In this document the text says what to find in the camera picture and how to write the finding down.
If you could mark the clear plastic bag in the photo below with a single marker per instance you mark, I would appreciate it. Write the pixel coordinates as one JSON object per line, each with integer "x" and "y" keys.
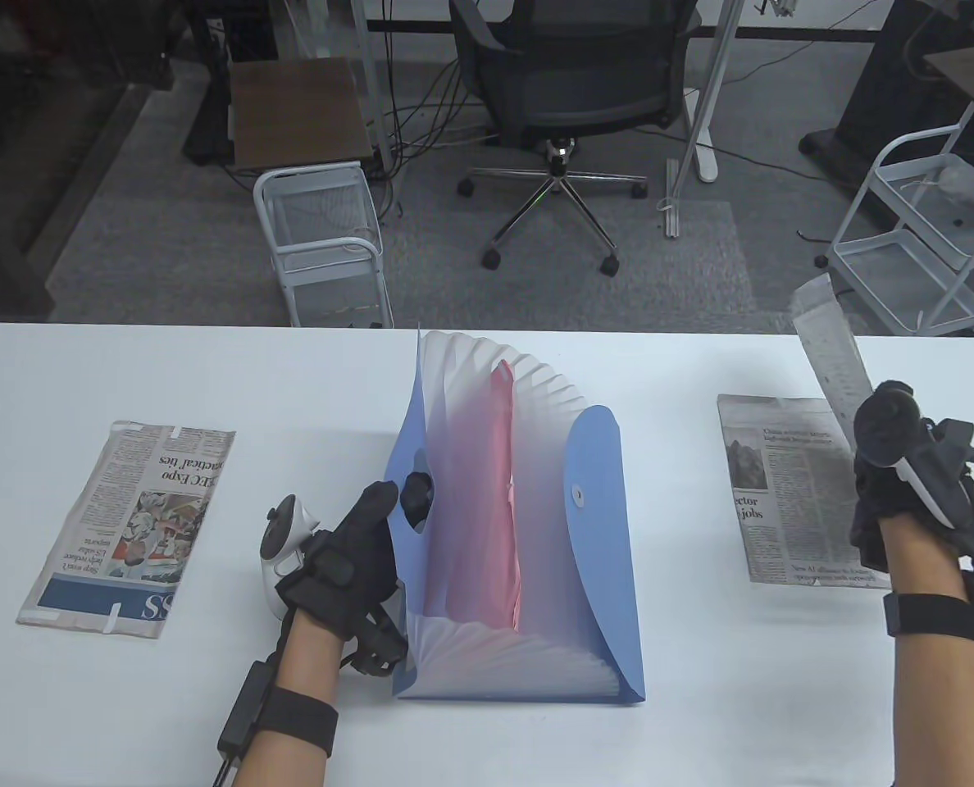
{"x": 967, "y": 180}

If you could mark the black mesh office chair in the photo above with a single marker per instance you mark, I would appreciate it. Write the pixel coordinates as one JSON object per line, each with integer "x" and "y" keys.
{"x": 573, "y": 74}

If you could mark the brown wooden side table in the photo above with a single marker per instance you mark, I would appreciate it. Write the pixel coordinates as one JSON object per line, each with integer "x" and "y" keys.
{"x": 298, "y": 106}

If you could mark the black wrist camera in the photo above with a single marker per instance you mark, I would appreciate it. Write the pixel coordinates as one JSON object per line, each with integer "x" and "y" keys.
{"x": 380, "y": 639}

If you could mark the pink paper material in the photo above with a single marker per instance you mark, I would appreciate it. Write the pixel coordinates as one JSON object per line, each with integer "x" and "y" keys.
{"x": 495, "y": 492}

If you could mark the black wrist battery pack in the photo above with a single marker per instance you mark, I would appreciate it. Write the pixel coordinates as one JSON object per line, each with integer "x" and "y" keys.
{"x": 241, "y": 709}

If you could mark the newspaper with blue banner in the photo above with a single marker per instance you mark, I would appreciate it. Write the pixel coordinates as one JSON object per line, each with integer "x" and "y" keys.
{"x": 126, "y": 525}

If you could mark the cream printed form sheet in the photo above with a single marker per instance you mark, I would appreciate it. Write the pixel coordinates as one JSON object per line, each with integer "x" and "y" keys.
{"x": 831, "y": 361}

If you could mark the newspaper with grey photo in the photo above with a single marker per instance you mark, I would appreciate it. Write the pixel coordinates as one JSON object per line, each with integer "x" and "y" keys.
{"x": 790, "y": 492}

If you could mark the aluminium bar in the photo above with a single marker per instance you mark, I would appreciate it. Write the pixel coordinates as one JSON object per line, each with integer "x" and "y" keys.
{"x": 672, "y": 197}

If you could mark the person's right hand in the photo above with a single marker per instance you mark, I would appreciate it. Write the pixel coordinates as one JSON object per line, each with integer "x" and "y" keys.
{"x": 876, "y": 492}

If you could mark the white black handheld controller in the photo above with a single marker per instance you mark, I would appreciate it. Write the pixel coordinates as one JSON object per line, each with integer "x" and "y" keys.
{"x": 889, "y": 422}
{"x": 278, "y": 533}

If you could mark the black pedestal desk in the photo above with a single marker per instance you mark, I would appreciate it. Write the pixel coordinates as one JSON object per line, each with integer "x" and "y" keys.
{"x": 880, "y": 82}

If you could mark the person's left forearm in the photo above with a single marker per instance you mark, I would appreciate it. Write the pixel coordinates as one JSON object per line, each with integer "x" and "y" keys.
{"x": 307, "y": 664}

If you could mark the person's left hand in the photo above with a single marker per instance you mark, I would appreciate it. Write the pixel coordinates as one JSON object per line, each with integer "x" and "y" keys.
{"x": 348, "y": 557}

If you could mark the person's right forearm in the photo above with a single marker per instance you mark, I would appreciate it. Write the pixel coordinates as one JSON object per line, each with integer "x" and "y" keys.
{"x": 938, "y": 713}

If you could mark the white desk leg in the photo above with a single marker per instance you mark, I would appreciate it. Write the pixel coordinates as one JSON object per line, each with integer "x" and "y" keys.
{"x": 712, "y": 82}

